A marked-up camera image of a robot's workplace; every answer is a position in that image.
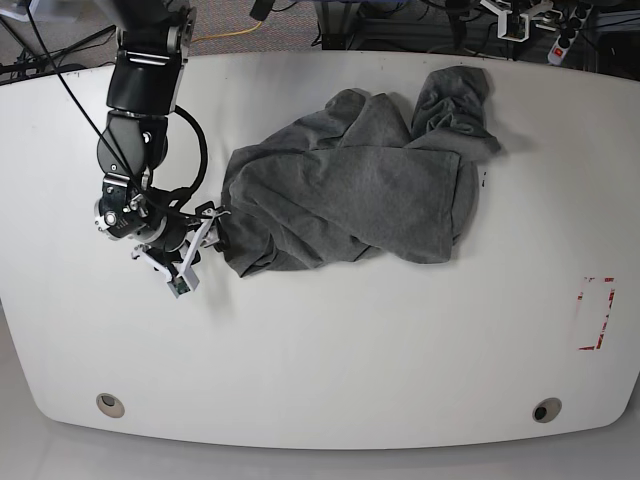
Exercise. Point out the red tape rectangle marking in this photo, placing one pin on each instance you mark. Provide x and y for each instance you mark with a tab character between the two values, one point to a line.
593	309

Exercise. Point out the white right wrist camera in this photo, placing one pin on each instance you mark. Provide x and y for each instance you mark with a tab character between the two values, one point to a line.
177	270

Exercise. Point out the white power strip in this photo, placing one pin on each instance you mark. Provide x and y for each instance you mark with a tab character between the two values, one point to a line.
574	46

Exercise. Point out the table cable grommet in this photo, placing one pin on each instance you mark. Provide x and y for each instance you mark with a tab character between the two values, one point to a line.
110	406
547	410

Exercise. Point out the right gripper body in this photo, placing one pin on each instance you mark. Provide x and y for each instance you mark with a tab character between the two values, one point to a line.
134	208

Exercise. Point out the black tripod stand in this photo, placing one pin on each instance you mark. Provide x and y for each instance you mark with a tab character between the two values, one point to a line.
29	64

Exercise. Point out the grey T-shirt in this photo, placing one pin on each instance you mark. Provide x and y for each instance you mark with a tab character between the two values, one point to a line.
355	180

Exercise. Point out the right table cable grommet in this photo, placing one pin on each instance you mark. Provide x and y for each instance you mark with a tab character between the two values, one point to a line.
547	410

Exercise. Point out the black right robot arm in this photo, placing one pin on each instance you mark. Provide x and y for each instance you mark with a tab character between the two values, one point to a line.
153	39

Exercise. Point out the left table cable grommet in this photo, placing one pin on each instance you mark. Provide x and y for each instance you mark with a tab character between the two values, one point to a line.
110	406

